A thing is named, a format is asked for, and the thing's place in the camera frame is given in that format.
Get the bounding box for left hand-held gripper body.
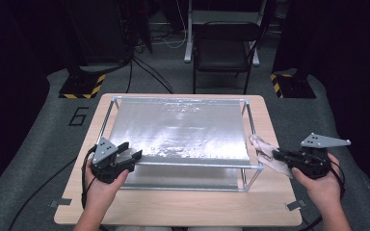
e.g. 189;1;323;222
91;137;137;185

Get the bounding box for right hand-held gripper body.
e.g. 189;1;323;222
289;132;352;180

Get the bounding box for white cleaning cloth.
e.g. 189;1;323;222
249;133;294;180

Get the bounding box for silver metal frame rack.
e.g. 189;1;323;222
96;96;264;193

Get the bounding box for person's left hand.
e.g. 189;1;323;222
84;158;130;215

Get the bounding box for person's right hand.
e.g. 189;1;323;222
291;153;344;210

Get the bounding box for grey tape piece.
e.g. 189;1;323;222
49;197;73;208
284;199;306;212

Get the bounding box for black yellow striped stand base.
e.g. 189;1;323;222
269;72;317;100
58;72;106;100

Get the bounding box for black folding chair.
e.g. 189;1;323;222
183;0;268;67
192;20;265;95

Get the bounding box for black equipment cabinet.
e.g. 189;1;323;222
62;0;133;64

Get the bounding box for left hand-held gripper cable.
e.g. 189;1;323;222
80;145;110;231

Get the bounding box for hand-held gripper cable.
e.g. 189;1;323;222
301;155;346;231
80;145;110;231

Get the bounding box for right hand-held gripper cable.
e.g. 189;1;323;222
301;155;346;231

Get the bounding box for thin black floor cable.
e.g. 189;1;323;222
126;59;135;94

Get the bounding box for long black floor cable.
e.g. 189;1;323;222
8;156;79;231

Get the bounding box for paired black floor cables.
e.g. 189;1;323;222
133;57;175;94

